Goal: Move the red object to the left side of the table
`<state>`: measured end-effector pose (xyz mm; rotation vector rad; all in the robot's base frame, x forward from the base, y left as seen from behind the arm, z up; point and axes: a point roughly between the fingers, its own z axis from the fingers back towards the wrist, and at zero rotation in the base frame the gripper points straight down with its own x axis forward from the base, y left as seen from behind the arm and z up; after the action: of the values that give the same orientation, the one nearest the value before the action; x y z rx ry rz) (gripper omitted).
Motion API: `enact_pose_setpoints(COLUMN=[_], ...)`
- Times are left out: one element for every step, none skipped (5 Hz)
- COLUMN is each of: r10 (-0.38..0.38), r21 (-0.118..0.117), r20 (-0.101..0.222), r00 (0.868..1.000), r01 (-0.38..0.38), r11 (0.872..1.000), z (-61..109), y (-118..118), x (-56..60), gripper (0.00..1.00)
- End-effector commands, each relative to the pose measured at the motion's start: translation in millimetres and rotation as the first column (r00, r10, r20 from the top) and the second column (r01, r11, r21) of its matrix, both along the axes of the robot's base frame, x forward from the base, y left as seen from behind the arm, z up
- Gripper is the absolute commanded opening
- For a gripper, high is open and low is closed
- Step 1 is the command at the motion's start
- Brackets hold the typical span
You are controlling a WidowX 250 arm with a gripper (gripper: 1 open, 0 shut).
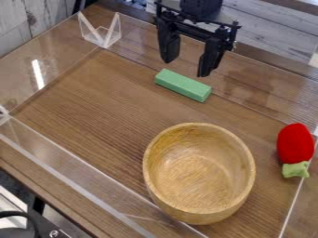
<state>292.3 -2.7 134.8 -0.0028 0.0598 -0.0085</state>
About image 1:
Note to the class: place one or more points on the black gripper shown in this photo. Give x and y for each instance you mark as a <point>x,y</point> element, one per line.
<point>198,19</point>

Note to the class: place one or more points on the red plush strawberry toy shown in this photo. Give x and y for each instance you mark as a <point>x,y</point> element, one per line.
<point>295,150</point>

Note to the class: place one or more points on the green rectangular block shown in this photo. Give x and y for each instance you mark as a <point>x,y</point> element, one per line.
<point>183,85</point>

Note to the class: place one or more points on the wooden bowl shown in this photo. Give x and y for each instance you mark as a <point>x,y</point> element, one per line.
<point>199,172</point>

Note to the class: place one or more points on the clear acrylic corner bracket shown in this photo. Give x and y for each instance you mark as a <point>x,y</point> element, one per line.
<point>100,36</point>

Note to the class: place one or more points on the clear acrylic tray wall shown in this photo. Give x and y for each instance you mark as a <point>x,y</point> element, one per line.
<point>105,207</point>

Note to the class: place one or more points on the black table leg bracket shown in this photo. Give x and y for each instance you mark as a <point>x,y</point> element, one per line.
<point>48,230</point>

